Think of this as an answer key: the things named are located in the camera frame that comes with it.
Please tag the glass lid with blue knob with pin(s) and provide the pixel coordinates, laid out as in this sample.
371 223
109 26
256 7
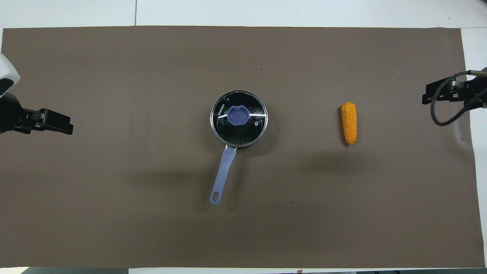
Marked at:
238 115

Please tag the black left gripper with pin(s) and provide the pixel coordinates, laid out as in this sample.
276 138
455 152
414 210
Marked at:
32 120

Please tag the orange corn cob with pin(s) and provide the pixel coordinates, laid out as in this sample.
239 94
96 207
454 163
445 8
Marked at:
349 123

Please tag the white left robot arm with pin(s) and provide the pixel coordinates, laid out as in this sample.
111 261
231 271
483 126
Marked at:
6 70

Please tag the brown table mat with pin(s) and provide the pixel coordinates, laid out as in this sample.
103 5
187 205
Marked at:
152 209

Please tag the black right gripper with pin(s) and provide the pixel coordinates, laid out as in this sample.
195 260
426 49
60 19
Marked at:
462 91

